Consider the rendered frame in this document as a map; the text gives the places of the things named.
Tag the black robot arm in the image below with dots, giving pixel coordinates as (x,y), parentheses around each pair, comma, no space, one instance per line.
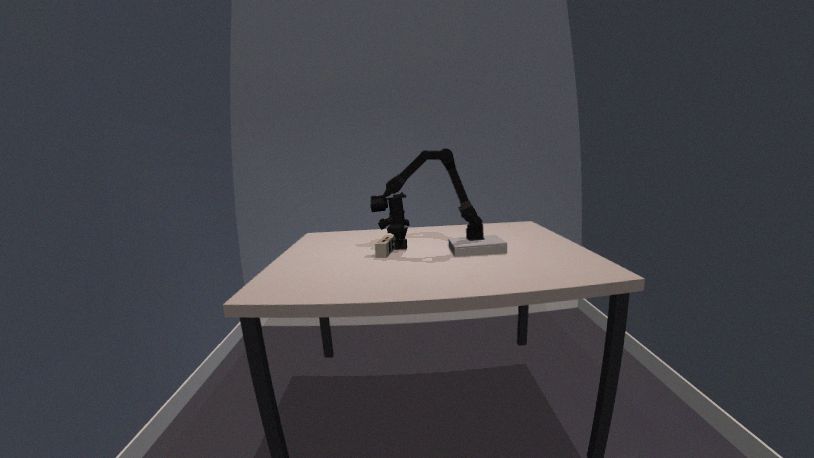
(474,230)

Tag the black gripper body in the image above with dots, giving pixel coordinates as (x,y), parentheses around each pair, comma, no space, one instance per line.
(399,221)

